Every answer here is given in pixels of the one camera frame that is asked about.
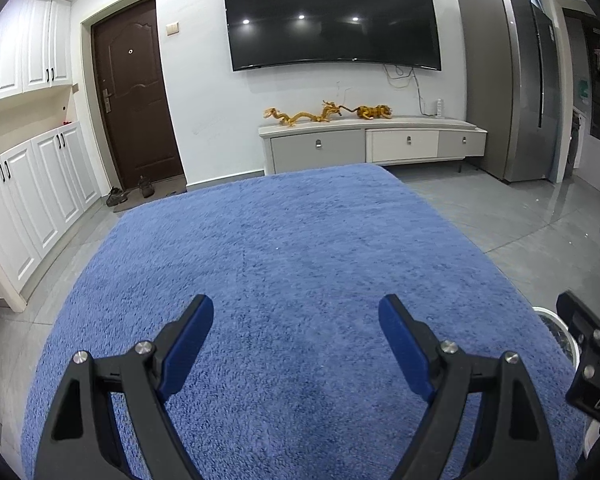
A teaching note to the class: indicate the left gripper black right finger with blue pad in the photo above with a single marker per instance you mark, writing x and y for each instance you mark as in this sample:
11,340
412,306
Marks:
483,417

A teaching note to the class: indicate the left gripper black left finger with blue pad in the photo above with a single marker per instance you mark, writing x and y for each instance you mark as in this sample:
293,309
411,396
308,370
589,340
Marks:
81,440

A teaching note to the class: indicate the white trash bin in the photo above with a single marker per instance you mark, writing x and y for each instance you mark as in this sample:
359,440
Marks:
560,332

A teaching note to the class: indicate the blue fluffy blanket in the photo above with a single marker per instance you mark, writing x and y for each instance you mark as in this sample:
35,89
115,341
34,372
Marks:
296,379

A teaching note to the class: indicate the brown shoe left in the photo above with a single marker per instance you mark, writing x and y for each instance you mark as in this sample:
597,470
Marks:
116,197

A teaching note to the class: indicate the brown shoe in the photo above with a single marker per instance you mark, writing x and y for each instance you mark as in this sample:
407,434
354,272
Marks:
116,197
146,187

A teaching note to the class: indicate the white cupboard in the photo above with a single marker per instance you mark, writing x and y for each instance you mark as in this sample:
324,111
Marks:
47,184
34,46

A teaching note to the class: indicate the brown shoe right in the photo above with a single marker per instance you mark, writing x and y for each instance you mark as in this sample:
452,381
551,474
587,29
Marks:
146,187

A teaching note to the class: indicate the brown door mat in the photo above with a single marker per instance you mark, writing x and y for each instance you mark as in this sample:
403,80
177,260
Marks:
162,189

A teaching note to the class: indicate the grey refrigerator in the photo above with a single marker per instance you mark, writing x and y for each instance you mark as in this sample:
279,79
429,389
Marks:
513,87

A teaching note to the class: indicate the golden tiger figurine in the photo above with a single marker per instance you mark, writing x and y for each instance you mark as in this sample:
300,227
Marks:
373,112

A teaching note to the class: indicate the white tv cabinet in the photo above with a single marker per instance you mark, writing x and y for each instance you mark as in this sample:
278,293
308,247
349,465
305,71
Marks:
384,142

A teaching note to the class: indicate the dark brown door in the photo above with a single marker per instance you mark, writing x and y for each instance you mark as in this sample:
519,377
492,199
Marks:
132,96

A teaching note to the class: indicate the golden dragon figurine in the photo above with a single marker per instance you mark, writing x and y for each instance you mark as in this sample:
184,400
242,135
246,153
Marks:
329,109

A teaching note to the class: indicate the white upper cupboard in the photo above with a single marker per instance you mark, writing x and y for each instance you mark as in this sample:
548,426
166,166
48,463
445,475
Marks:
34,46

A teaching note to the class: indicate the black wall television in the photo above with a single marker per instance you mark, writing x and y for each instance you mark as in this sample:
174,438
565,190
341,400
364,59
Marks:
266,33

